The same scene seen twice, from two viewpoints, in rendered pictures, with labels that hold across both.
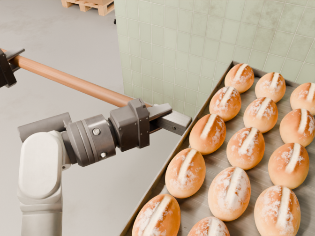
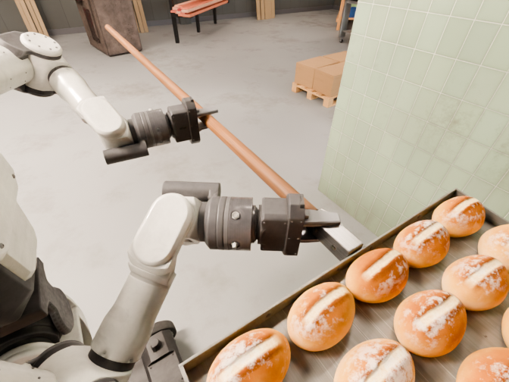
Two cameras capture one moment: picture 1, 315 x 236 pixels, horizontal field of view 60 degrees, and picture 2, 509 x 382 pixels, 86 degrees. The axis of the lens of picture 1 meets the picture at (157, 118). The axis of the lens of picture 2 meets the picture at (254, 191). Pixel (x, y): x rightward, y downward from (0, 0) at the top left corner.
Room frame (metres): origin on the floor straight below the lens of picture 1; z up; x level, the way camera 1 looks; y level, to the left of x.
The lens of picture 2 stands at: (0.09, -0.05, 1.55)
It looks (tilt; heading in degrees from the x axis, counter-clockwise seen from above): 41 degrees down; 28
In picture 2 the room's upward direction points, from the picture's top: 1 degrees clockwise
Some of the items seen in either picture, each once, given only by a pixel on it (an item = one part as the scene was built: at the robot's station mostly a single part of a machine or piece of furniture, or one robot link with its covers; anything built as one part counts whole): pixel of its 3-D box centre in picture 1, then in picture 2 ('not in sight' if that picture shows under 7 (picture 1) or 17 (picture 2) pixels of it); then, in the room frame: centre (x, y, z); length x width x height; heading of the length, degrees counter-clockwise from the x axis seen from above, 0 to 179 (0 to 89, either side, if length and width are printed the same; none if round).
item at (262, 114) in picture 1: (261, 112); (478, 278); (0.41, -0.22, 1.22); 0.10 x 0.07 x 0.05; 148
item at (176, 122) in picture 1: (169, 120); (332, 234); (0.40, -0.03, 1.21); 0.09 x 0.04 x 0.03; 61
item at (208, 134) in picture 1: (208, 130); (379, 270); (0.36, -0.10, 1.23); 0.10 x 0.07 x 0.06; 151
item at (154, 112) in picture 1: (157, 109); (320, 216); (0.41, 0.00, 1.24); 0.06 x 0.03 x 0.02; 116
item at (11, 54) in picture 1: (11, 51); (205, 110); (0.63, 0.38, 1.24); 0.06 x 0.03 x 0.02; 144
